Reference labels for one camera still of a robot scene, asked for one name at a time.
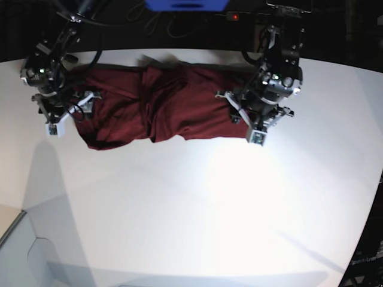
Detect black power strip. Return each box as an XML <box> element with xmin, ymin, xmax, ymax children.
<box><xmin>225</xmin><ymin>11</ymin><xmax>249</xmax><ymax>22</ymax></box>

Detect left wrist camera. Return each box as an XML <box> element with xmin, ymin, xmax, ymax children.
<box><xmin>245</xmin><ymin>129</ymin><xmax>268</xmax><ymax>146</ymax></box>

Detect maroon t-shirt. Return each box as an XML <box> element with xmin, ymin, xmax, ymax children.
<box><xmin>76</xmin><ymin>64</ymin><xmax>248</xmax><ymax>150</ymax></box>

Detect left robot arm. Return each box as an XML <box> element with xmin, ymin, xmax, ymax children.
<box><xmin>216</xmin><ymin>1</ymin><xmax>312</xmax><ymax>145</ymax></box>

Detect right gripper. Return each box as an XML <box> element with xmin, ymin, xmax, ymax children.
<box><xmin>31</xmin><ymin>91</ymin><xmax>102</xmax><ymax>124</ymax></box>

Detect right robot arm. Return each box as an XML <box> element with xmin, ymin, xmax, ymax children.
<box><xmin>20</xmin><ymin>1</ymin><xmax>106</xmax><ymax>124</ymax></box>

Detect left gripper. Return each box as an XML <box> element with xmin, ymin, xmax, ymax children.
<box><xmin>215</xmin><ymin>91</ymin><xmax>294</xmax><ymax>132</ymax></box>

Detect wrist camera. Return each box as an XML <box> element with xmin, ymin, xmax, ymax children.
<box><xmin>45</xmin><ymin>121</ymin><xmax>65</xmax><ymax>138</ymax></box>
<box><xmin>245</xmin><ymin>129</ymin><xmax>268</xmax><ymax>146</ymax></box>

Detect blue box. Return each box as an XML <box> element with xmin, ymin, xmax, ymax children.
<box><xmin>144</xmin><ymin>0</ymin><xmax>229</xmax><ymax>12</ymax></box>

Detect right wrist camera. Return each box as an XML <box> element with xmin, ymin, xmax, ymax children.
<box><xmin>45</xmin><ymin>121</ymin><xmax>65</xmax><ymax>138</ymax></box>

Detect black cables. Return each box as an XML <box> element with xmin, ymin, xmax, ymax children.
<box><xmin>127</xmin><ymin>5</ymin><xmax>210</xmax><ymax>39</ymax></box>

